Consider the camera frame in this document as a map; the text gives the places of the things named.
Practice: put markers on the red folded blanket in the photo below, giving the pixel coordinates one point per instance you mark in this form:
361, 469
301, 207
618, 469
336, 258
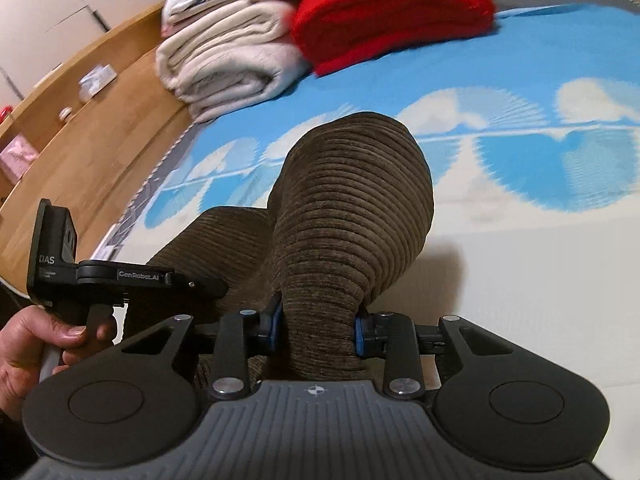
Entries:
390, 15

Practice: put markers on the small white jar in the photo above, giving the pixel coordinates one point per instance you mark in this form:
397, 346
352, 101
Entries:
65, 114

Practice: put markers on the small white box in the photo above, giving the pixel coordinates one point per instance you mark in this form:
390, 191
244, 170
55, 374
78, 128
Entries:
97, 82

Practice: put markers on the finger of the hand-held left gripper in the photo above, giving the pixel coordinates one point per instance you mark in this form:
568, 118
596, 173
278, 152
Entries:
200, 285

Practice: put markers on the person's left hand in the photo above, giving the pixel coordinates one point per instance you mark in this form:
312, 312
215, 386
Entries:
25, 350

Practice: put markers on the white wardrobe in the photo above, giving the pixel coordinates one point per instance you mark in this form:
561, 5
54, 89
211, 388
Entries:
60, 0

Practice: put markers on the pink box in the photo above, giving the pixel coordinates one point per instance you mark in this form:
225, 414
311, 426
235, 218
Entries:
17, 157

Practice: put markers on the blue white printed bed sheet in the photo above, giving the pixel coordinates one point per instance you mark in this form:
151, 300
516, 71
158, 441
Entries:
500, 285

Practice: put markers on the cream folded blanket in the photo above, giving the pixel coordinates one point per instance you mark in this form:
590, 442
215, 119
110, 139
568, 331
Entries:
235, 70

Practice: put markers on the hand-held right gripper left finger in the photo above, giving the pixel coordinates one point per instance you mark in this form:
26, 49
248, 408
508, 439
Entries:
275, 330

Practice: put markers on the wooden bed frame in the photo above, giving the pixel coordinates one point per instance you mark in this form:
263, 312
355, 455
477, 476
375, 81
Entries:
100, 150

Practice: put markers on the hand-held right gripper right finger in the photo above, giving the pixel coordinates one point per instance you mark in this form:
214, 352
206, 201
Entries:
360, 340

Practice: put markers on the grey mattress edge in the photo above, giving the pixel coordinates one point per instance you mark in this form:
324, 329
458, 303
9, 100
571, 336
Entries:
150, 185

